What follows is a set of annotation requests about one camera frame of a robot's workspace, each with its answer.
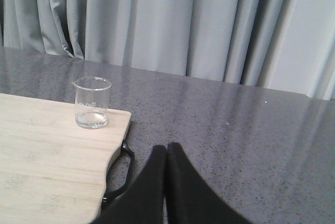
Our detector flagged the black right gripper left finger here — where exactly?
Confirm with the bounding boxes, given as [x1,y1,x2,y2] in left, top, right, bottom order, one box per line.
[92,145,166,223]

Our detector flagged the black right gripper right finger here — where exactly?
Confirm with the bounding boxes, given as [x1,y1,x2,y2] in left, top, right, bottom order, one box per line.
[165,142,250,223]

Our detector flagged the small glass beaker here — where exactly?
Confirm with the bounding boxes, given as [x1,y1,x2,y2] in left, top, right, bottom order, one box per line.
[72,76,111,129]

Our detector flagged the wooden cutting board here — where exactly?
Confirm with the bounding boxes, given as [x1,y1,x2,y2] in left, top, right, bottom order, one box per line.
[1,94,131,223]

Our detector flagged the grey curtain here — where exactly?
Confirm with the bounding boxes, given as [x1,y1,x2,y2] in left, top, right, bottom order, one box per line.
[1,0,334,100]

